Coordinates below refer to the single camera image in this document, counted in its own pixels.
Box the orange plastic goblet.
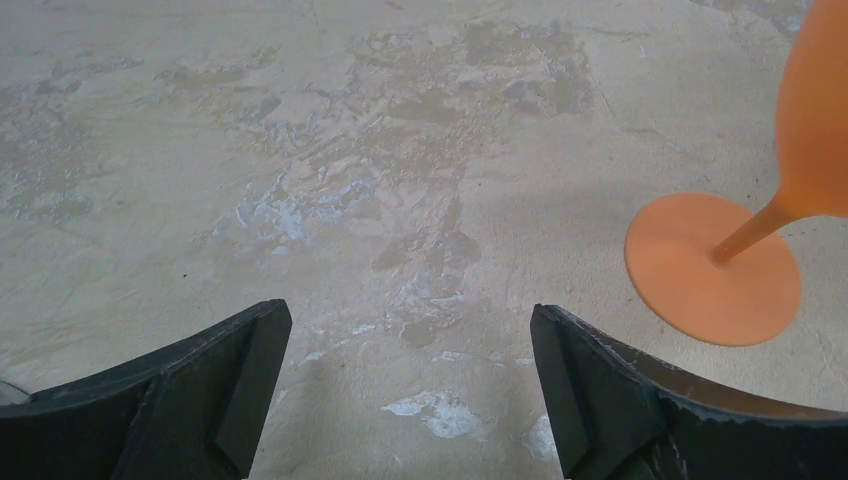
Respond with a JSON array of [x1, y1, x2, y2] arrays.
[[624, 1, 847, 346]]

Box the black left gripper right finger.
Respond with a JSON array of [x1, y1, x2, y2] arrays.
[[530, 304, 847, 479]]

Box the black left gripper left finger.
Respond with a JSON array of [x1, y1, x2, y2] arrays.
[[1, 299, 292, 479]]

